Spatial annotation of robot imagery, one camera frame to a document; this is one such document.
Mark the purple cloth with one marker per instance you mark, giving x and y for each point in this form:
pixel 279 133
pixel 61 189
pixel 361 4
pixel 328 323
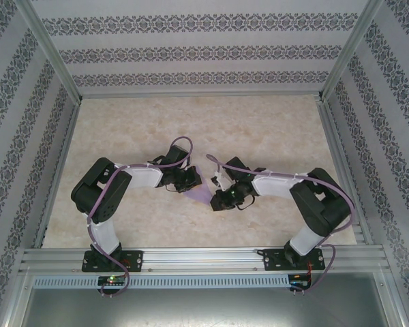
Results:
pixel 201 195

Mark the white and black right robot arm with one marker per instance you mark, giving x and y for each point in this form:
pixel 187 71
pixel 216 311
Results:
pixel 276 185

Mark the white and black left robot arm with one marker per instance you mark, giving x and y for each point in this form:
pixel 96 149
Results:
pixel 143 177

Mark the grey metal sheet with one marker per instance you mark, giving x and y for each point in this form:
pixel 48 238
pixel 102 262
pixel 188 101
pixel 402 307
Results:
pixel 204 306

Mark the small circuit board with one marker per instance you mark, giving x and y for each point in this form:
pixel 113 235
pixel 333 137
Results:
pixel 298 277
pixel 110 280

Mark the thin aluminium cross rail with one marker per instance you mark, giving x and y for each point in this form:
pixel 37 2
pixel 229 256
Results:
pixel 197 94

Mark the long aluminium base rail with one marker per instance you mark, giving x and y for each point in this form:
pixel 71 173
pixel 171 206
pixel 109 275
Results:
pixel 197 259

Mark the aluminium side rail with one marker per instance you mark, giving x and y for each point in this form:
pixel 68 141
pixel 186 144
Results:
pixel 341 163
pixel 59 170

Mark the aluminium frame post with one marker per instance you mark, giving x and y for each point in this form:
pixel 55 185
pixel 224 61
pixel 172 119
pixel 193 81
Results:
pixel 351 51
pixel 51 54

